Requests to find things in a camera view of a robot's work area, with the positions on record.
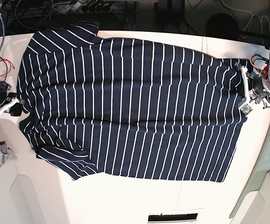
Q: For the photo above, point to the navy white striped t-shirt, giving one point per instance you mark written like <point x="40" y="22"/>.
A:
<point x="129" y="107"/>

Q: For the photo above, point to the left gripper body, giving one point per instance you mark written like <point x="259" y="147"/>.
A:
<point x="255" y="88"/>

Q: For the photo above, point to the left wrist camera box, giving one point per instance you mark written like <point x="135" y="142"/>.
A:
<point x="245" y="107"/>

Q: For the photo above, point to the black power strip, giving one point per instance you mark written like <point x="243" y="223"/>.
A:
<point x="97" y="6"/>

